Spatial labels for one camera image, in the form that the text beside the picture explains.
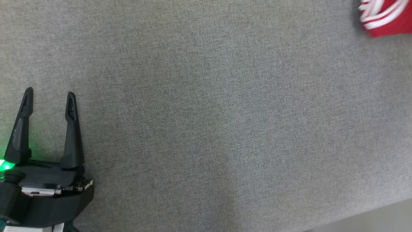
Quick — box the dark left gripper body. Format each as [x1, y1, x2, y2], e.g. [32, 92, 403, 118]
[0, 159, 95, 228]

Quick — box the red jersey with white trim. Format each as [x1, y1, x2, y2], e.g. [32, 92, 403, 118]
[358, 0, 412, 39]

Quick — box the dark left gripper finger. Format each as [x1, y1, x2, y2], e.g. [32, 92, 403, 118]
[3, 87, 34, 165]
[60, 92, 85, 170]

